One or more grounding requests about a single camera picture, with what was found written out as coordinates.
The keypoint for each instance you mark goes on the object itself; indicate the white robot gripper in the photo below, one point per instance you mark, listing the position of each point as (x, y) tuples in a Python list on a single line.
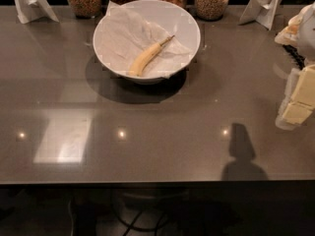
[(307, 38)]

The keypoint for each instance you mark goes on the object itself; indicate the white folded card left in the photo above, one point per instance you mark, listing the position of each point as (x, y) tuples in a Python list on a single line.
[(31, 10)]

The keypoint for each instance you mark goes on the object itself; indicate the glass jar of pale beans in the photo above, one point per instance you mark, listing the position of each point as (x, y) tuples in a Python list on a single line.
[(210, 9)]

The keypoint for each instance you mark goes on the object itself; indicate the white paper napkin in bowl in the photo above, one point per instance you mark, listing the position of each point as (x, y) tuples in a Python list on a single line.
[(124, 40)]

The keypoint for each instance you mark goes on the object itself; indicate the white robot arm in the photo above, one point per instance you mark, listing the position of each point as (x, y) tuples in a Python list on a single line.
[(300, 33)]

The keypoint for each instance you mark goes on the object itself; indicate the white folded card right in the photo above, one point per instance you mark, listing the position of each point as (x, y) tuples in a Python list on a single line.
[(260, 11)]

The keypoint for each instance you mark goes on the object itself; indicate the white folded card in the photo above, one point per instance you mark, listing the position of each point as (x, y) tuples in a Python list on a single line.
[(260, 11), (31, 10)]

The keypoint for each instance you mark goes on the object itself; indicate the yellow banana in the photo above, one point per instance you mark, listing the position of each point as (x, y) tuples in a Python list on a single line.
[(143, 59)]

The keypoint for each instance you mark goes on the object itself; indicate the white bowl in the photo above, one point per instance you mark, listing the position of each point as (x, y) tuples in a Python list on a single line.
[(183, 23)]

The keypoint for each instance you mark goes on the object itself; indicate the black rubber mat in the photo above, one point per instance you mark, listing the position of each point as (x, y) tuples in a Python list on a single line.
[(292, 52)]

